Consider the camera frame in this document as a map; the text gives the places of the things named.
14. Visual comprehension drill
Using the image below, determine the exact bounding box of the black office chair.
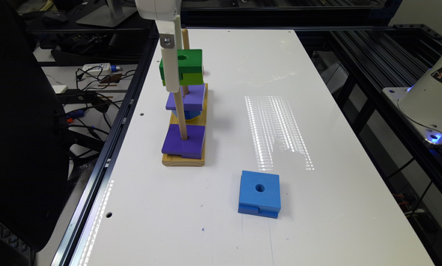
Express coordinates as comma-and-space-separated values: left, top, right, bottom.
0, 1, 69, 251

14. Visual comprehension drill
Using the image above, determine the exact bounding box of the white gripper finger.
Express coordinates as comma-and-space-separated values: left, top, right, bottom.
174, 15, 183, 50
155, 21, 180, 92

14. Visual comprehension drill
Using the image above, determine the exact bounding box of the rear wooden peg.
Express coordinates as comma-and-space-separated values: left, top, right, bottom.
181, 28, 190, 50

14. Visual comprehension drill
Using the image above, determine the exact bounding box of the white power strip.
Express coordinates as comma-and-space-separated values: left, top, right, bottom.
82, 63, 122, 75

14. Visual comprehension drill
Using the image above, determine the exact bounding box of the blue block under purple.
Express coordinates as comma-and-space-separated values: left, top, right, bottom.
184, 111, 202, 120

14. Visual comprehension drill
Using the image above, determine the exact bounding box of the wooden peg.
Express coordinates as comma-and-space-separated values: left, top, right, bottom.
181, 28, 190, 50
174, 90, 188, 140
182, 86, 189, 97

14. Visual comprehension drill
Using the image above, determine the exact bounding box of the green square block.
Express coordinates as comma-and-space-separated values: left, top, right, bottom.
177, 49, 204, 86

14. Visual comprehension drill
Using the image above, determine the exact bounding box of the silver monitor stand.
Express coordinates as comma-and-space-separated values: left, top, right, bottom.
76, 0, 137, 27

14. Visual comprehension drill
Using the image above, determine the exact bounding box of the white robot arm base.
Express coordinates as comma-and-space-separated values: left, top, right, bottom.
382, 56, 442, 145

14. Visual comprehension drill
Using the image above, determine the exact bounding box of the black computer mouse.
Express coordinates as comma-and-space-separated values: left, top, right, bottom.
41, 11, 68, 25

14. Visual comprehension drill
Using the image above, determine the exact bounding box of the front wooden peg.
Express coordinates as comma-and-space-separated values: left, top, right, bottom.
174, 90, 188, 140

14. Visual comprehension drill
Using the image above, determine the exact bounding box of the dark purple square block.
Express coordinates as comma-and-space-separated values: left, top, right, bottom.
161, 124, 205, 159

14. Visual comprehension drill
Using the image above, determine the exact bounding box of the blue square block with hole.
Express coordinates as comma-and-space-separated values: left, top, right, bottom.
238, 171, 281, 219

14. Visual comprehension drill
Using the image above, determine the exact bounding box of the light purple square block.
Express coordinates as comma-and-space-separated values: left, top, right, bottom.
166, 84, 205, 111

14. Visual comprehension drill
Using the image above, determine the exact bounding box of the wooden peg base board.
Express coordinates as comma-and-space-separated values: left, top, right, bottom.
162, 83, 208, 166

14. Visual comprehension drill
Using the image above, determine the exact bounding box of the middle wooden peg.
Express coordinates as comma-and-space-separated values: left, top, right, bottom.
182, 86, 189, 97

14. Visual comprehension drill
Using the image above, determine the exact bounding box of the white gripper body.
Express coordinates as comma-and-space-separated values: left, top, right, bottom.
135, 0, 182, 21

